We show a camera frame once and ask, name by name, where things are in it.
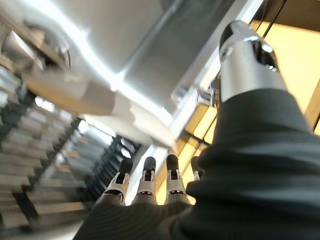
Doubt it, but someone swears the yellow panelled window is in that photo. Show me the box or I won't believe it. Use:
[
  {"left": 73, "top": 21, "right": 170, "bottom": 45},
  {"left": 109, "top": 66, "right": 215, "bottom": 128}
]
[{"left": 154, "top": 0, "right": 320, "bottom": 205}]

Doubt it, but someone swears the stainless steel sink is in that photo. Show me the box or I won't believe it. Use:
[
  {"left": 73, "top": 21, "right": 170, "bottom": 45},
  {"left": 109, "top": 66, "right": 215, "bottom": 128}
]
[{"left": 0, "top": 0, "right": 265, "bottom": 153}]

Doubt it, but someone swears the chrome kitchen faucet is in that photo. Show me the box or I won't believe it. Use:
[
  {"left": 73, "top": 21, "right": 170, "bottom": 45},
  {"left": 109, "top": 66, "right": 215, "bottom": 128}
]
[{"left": 196, "top": 88, "right": 221, "bottom": 107}]

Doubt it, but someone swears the black silver robot right hand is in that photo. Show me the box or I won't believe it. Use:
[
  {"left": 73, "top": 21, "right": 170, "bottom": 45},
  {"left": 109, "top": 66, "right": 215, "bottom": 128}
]
[{"left": 73, "top": 19, "right": 320, "bottom": 240}]

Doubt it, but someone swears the black sink dish rack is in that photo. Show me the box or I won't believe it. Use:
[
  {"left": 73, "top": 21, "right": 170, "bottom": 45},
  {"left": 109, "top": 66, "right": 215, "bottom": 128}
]
[{"left": 0, "top": 62, "right": 142, "bottom": 228}]

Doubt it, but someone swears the cream round ceramic plate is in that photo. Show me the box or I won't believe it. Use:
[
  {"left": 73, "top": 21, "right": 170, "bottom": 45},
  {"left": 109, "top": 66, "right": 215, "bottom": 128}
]
[{"left": 23, "top": 71, "right": 178, "bottom": 151}]

